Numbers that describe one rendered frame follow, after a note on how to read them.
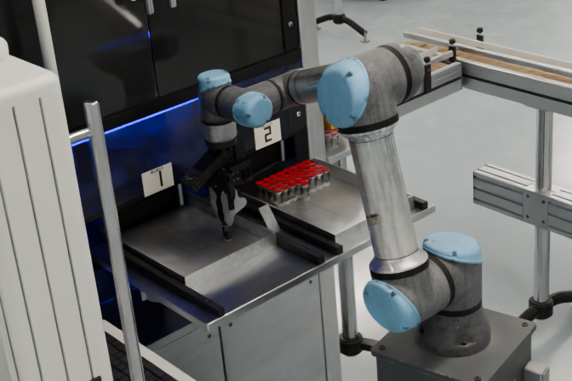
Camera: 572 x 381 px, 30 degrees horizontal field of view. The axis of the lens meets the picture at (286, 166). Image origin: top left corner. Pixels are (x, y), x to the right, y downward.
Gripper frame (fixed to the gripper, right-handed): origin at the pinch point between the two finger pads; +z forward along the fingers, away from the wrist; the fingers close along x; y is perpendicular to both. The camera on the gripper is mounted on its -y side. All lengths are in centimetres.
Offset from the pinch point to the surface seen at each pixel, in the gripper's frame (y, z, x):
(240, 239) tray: 2.7, 5.4, -2.1
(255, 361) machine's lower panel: 16, 55, 16
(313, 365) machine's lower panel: 36, 67, 16
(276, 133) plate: 30.1, -8.1, 14.7
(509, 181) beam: 120, 38, 11
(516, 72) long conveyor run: 118, 0, 7
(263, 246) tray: 2.4, 4.1, -10.9
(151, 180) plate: -8.6, -9.1, 14.8
